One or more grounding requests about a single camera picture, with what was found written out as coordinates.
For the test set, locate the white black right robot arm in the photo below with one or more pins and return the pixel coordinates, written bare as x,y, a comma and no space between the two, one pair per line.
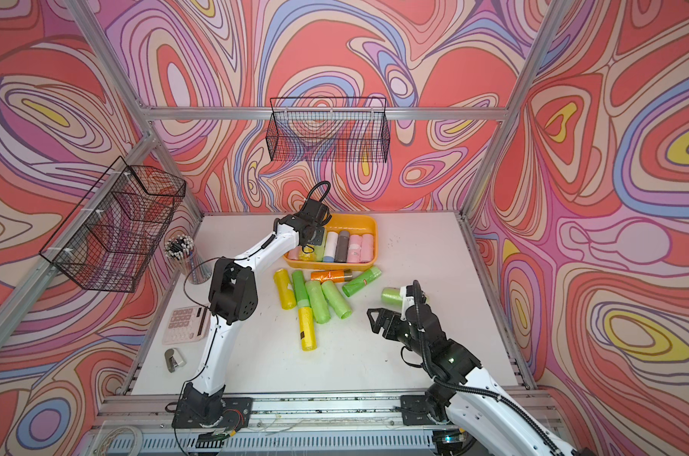
463,393

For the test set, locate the pink calculator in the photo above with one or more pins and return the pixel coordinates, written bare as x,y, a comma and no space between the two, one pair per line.
187,325

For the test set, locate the white blue trash bag roll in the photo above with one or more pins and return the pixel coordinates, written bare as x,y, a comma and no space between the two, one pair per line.
330,246

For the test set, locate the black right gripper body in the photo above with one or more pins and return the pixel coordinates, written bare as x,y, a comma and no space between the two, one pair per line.
401,331

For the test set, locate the light green roll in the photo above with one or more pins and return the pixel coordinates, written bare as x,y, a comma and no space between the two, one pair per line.
336,300
319,245
403,297
318,303

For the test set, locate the pink trash bag roll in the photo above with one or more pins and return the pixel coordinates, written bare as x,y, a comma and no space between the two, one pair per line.
354,249
367,248
294,254

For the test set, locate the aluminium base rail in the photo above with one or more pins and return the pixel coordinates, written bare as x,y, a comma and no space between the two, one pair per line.
269,413

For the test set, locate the green yellow trash bag roll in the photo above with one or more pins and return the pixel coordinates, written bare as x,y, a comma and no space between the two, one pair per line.
305,313

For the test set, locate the orange plastic storage box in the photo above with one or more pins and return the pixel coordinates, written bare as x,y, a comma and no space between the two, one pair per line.
357,225

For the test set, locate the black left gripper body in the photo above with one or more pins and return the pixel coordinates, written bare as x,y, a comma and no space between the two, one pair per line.
318,235

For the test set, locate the grey trash bag roll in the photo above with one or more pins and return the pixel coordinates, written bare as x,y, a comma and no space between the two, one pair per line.
341,251

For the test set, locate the black wire basket left wall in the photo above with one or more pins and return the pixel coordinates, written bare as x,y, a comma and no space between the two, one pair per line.
132,208

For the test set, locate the black wire basket wall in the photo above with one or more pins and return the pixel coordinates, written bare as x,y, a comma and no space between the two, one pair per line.
328,129
132,208

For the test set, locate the black wire basket back wall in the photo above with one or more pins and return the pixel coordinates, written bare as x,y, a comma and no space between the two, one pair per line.
328,129

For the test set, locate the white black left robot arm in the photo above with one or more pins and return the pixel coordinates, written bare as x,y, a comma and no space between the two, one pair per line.
233,298

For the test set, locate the cup of pens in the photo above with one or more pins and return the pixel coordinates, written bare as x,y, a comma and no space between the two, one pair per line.
180,250

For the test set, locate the green roll with label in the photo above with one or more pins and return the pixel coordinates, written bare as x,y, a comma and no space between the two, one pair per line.
358,283

